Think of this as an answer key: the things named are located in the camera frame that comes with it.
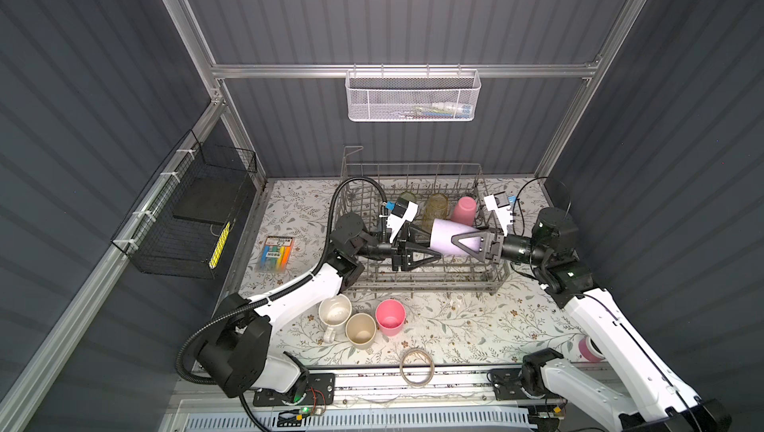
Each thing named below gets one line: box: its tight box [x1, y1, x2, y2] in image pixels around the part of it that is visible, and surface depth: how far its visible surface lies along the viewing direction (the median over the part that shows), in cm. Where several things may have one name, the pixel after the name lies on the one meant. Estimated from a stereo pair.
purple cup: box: [429, 217, 483, 256], surface depth 63 cm
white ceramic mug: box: [318, 293, 353, 345], surface depth 82 cm
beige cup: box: [345, 312, 378, 351], surface depth 78 cm
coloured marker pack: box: [259, 235, 295, 272], surface depth 101 cm
